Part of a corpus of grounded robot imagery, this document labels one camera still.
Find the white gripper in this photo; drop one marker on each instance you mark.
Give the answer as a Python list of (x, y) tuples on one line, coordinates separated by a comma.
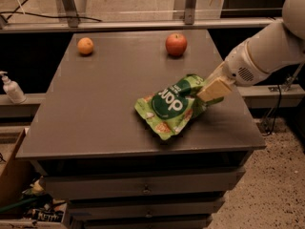
[(238, 65)]

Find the green rice chip bag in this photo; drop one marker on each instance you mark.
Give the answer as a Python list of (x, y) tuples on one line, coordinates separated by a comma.
[(168, 111)]

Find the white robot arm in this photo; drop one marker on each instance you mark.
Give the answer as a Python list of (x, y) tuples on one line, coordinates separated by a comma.
[(280, 44)]

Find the red apple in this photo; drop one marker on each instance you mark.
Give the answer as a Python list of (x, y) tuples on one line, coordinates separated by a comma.
[(176, 44)]

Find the orange fruit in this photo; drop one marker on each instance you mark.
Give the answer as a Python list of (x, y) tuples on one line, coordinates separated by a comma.
[(85, 45)]

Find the grey drawer cabinet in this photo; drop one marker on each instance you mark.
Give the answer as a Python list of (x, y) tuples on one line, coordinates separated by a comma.
[(94, 151)]

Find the white pump bottle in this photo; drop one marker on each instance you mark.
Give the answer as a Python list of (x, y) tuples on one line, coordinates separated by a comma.
[(12, 89)]

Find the metal frame rail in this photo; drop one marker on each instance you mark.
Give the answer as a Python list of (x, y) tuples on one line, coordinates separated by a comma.
[(134, 15)]

